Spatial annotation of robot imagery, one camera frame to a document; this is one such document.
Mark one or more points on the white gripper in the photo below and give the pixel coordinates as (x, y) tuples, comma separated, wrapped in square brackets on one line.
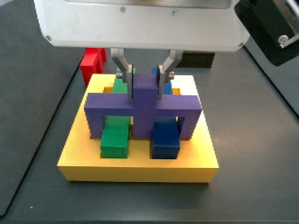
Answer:
[(191, 25)]

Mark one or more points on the yellow slotted board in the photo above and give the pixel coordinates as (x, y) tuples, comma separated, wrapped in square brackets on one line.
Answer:
[(82, 164)]

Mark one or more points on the red comb-shaped block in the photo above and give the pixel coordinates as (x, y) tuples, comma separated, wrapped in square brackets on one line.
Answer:
[(93, 63)]

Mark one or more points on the blue long block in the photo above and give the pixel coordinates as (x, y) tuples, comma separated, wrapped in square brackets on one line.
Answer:
[(166, 141)]

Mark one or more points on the green long block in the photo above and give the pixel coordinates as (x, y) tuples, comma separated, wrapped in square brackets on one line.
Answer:
[(114, 141)]

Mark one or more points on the black angle bracket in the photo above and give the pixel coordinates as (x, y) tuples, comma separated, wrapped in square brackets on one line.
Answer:
[(197, 59)]

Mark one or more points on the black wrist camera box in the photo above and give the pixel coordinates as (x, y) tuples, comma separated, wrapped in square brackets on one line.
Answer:
[(272, 21)]

